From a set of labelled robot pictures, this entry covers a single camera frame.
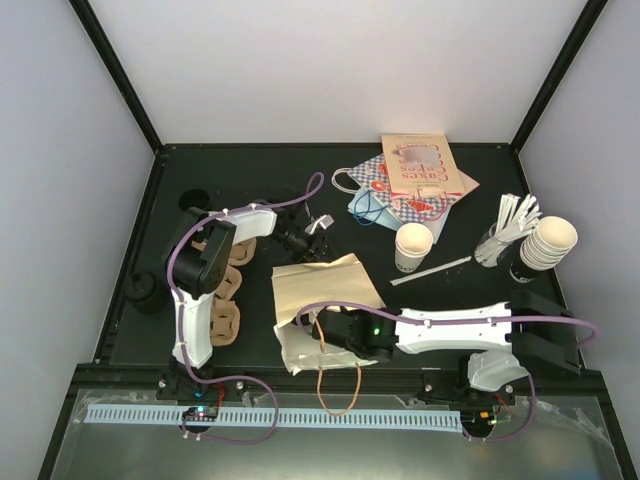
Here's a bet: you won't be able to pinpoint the light blue paper bag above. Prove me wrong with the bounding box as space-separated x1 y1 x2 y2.
347 188 449 243

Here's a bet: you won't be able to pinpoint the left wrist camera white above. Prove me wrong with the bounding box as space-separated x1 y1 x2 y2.
305 214 334 235

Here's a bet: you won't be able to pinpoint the kraft paper bag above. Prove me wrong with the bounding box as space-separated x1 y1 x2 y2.
271 253 384 417

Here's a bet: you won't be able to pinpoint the small circuit board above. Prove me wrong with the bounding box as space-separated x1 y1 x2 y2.
182 406 218 422

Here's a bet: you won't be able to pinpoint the single white stirrer packet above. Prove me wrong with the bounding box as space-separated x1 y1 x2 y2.
390 256 472 287

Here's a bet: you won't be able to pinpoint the black lid stack left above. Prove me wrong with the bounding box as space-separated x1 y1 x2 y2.
124 271 163 315

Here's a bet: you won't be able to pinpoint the white stirrer packets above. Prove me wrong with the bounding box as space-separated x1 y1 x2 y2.
490 194 542 246

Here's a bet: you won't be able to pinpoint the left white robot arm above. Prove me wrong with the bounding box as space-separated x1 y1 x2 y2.
165 202 333 399

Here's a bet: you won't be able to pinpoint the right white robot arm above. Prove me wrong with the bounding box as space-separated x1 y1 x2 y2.
305 291 581 403

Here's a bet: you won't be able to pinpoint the pulp cup carrier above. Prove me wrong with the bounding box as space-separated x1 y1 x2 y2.
190 238 257 267
210 265 242 347

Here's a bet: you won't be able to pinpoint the clear stirrer holder cup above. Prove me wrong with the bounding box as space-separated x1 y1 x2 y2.
473 224 511 268

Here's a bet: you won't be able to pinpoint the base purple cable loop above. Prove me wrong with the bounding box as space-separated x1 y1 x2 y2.
180 374 280 445

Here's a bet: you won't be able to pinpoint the pink cakes paper bag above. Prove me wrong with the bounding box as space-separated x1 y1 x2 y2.
381 134 479 201

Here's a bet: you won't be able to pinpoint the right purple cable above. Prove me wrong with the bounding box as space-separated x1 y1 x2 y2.
295 301 600 347

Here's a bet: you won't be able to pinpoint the light blue cable duct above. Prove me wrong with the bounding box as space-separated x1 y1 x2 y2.
84 404 462 433

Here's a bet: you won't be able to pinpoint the blue checkered paper bag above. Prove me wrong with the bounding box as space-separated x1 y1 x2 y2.
336 154 464 224

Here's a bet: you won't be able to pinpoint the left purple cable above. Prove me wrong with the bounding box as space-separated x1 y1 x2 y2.
167 172 325 385

